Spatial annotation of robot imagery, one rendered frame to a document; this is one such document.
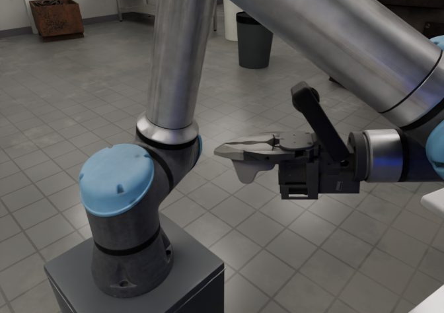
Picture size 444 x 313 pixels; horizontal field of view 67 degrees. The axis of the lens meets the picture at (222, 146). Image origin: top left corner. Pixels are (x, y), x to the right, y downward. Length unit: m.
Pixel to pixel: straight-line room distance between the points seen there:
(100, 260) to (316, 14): 0.51
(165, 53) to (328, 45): 0.28
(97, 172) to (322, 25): 0.39
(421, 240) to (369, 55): 1.81
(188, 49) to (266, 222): 1.49
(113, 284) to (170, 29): 0.43
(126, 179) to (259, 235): 1.38
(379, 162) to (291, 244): 1.37
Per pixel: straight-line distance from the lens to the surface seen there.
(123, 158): 0.56
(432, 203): 0.93
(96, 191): 0.53
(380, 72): 0.32
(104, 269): 0.64
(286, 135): 0.51
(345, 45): 0.32
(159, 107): 0.58
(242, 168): 0.50
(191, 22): 0.51
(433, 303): 0.60
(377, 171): 0.49
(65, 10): 6.11
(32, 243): 2.04
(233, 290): 1.62
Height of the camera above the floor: 1.31
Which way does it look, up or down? 31 degrees down
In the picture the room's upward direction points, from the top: straight up
